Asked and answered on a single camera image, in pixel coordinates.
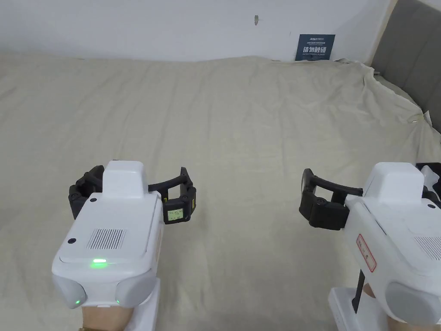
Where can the grey padded headboard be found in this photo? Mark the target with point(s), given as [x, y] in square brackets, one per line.
[413, 51]

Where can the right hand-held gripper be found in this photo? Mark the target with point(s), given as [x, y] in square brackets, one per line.
[392, 227]

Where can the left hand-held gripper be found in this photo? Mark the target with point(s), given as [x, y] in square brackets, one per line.
[113, 220]

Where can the bed with beige sheet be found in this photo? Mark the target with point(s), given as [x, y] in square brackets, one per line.
[234, 124]

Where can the person's left hand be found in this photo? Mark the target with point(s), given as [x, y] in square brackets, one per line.
[106, 319]

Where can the dark blue wall sign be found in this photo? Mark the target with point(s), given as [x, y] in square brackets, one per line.
[315, 48]

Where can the person's right hand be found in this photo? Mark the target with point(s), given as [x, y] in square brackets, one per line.
[370, 291]

